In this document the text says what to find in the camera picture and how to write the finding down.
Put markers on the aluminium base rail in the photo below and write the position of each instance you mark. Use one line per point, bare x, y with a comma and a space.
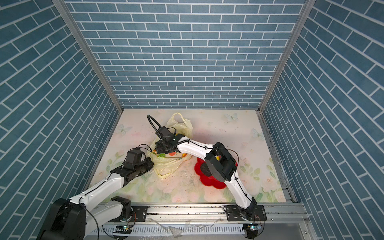
273, 221

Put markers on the aluminium corner post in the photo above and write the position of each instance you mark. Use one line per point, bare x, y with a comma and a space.
304, 14
77, 34

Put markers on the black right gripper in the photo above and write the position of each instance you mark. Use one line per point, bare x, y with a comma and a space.
157, 146

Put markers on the aluminium left corner post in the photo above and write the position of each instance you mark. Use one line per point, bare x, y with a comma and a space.
77, 34

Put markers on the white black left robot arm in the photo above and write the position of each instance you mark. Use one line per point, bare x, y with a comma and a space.
78, 216

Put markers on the yellowish printed plastic bag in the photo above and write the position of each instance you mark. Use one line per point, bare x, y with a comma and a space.
166, 164

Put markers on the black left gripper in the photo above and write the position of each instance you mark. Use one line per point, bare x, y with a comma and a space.
148, 161

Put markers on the red flower shaped plate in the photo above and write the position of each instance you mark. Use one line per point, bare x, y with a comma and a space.
206, 178

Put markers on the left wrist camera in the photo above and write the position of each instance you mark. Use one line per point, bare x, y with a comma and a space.
133, 158

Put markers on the aluminium right corner post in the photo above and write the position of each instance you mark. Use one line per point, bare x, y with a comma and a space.
304, 14

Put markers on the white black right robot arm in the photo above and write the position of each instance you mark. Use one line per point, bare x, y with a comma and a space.
222, 166

